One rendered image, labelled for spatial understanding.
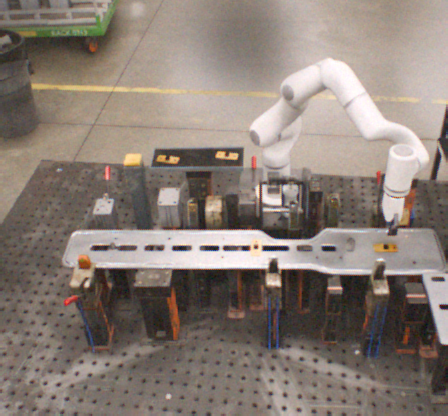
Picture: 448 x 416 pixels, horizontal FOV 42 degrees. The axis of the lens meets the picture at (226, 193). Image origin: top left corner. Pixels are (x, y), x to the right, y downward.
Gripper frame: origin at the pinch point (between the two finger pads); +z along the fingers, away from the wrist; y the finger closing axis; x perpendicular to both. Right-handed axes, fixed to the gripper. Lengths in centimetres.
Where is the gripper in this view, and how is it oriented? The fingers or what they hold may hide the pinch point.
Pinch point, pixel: (389, 224)
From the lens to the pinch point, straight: 211.5
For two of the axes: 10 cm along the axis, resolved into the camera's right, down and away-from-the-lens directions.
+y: -0.5, 6.5, -7.6
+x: 10.0, 0.0, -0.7
